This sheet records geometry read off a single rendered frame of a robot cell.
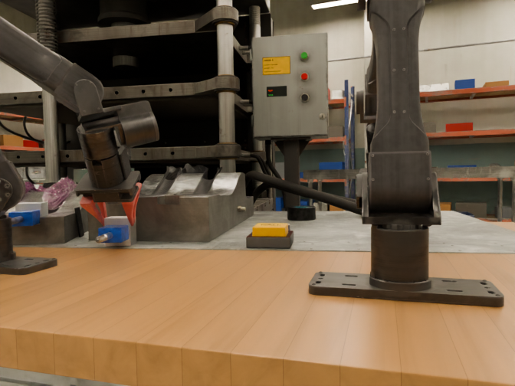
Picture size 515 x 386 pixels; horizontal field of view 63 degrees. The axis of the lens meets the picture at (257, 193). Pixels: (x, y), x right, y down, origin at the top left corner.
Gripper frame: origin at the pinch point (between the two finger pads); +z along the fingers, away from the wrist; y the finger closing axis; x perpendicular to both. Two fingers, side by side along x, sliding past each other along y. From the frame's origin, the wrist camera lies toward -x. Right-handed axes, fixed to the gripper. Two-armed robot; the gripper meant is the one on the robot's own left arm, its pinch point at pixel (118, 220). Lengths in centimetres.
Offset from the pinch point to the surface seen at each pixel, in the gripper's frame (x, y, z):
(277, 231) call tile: 4.8, -30.3, -0.4
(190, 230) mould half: -1.6, -13.1, 3.7
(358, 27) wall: -693, -190, 107
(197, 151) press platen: -83, -2, 27
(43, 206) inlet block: -5.2, 16.8, -0.3
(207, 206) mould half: -3.4, -16.7, -0.6
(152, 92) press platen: -98, 16, 8
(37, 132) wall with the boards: -744, 448, 308
